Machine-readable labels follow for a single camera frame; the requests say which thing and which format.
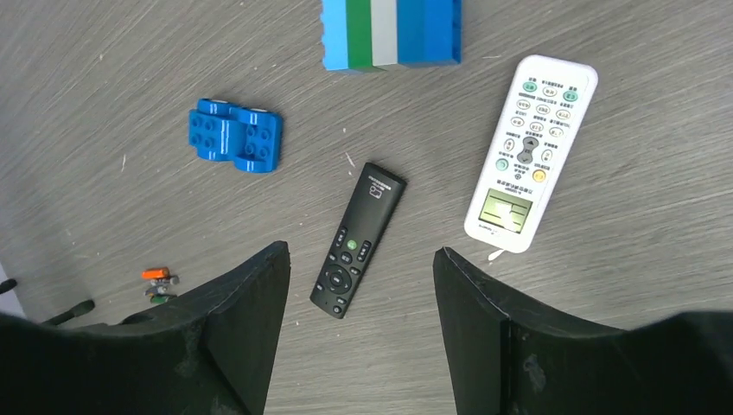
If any grey battery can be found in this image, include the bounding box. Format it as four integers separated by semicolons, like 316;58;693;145
145;276;180;297

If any blue toy car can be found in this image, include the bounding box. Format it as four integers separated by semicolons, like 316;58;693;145
188;99;284;174

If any black tripod stand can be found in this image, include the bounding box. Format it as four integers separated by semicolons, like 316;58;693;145
1;278;95;326

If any black remote control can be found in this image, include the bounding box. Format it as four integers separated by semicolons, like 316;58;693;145
310;163;407;319

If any orange battery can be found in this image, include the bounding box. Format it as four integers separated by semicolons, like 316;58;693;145
141;267;170;280

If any white air conditioner remote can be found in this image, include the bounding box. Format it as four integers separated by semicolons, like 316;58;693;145
463;54;599;253

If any blue green brick block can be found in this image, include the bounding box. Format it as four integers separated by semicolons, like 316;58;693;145
320;0;462;73

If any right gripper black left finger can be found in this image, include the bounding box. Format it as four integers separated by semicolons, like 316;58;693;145
1;241;290;414

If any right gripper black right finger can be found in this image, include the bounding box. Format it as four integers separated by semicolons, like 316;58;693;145
433;247;732;414

